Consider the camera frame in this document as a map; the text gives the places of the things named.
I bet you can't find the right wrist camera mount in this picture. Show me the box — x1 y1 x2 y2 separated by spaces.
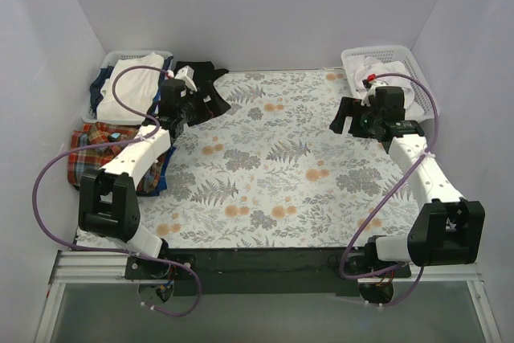
361 74 389 105

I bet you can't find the white long sleeve shirt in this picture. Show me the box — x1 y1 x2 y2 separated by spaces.
344 55 424 119

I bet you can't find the folded white shirt in basket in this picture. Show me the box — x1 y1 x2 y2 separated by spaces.
96 52 165 125

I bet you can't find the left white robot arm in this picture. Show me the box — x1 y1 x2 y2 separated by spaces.
79 80 231 279

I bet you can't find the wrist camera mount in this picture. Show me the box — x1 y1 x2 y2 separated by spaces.
166 66 198 92
361 74 389 105

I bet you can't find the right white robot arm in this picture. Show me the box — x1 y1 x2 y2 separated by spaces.
329 86 485 279

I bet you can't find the red plaid shirt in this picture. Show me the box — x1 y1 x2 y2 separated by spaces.
67 122 139 190

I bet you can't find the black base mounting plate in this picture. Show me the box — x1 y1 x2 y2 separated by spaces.
124 247 394 296

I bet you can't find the navy garment in basket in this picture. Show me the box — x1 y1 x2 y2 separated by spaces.
89 66 113 116

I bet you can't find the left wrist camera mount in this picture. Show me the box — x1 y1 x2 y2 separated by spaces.
166 66 198 92

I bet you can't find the right white plastic basket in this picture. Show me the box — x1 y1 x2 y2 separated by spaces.
341 45 434 122

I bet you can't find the left white plastic basket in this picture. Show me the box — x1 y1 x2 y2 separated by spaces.
82 50 173 124

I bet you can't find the floral patterned table mat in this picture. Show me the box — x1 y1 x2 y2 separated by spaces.
75 69 433 249

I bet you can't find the black folded garment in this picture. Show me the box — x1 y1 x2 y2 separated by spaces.
174 61 229 92

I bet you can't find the white plastic basket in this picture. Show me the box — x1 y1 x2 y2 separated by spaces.
82 50 173 124
341 45 434 122

